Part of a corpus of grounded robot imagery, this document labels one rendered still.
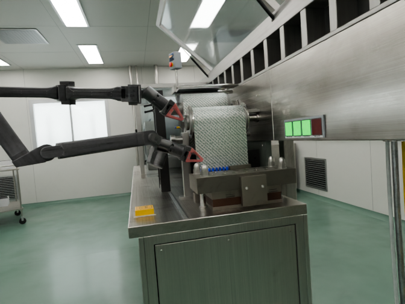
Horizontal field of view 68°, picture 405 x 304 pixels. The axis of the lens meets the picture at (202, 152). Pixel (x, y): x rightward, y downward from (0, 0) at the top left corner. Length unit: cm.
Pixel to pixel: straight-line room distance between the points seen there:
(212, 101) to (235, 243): 76
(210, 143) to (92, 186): 578
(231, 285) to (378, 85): 80
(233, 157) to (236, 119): 17
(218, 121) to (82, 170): 580
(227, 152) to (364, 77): 68
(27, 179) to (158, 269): 625
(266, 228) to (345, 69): 61
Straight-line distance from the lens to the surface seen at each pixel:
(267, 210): 115
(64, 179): 705
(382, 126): 83
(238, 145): 135
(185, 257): 111
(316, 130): 103
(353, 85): 91
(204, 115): 132
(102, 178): 693
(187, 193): 140
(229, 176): 114
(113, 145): 118
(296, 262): 127
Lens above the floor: 118
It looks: 3 degrees down
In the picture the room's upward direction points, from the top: 4 degrees counter-clockwise
